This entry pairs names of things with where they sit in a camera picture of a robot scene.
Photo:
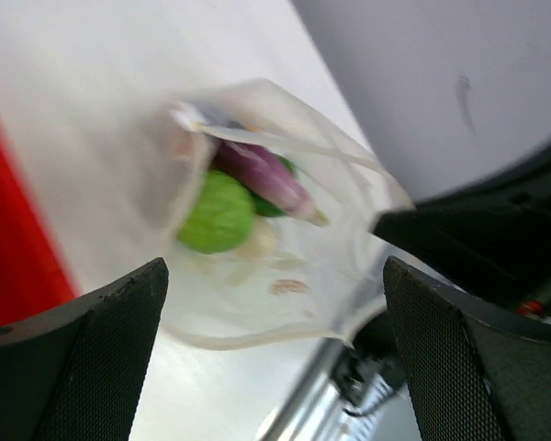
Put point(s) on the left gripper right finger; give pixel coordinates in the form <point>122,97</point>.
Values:
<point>474,371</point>

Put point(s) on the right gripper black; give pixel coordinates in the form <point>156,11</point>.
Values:
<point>491,239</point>

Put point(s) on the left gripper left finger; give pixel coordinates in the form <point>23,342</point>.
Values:
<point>76,372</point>

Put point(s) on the round green cabbage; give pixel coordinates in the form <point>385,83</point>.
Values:
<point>222,217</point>

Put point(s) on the clear zip top bag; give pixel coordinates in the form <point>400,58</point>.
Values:
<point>319,282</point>

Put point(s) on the purple eggplant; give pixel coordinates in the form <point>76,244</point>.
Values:
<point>263,173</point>

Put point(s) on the red plastic tray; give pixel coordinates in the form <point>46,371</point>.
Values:
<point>32,279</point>

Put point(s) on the aluminium rail base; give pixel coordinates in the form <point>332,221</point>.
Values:
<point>345,394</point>

